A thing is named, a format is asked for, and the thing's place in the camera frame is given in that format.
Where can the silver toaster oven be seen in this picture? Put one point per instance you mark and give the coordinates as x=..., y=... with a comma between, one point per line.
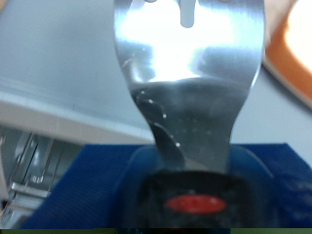
x=65, y=48

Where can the white bread slice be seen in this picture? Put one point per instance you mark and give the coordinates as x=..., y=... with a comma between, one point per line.
x=292, y=65

